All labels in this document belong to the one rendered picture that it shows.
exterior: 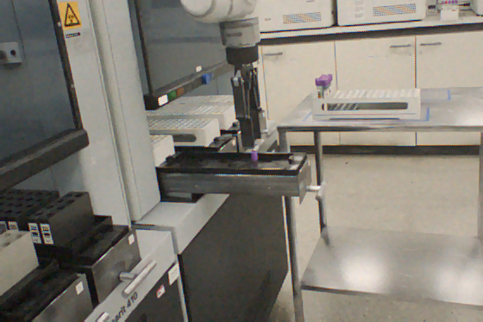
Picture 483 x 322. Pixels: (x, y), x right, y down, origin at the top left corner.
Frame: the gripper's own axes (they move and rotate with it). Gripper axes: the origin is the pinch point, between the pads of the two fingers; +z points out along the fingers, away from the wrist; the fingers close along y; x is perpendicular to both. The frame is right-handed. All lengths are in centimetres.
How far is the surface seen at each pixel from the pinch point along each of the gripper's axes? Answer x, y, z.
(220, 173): -4.9, 10.2, 7.4
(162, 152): -21.6, 5.9, 3.7
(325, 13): -18, -225, -13
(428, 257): 42, -47, 60
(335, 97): 16.0, -30.9, -0.1
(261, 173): 5.0, 9.9, 7.1
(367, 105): 24.2, -38.4, 4.4
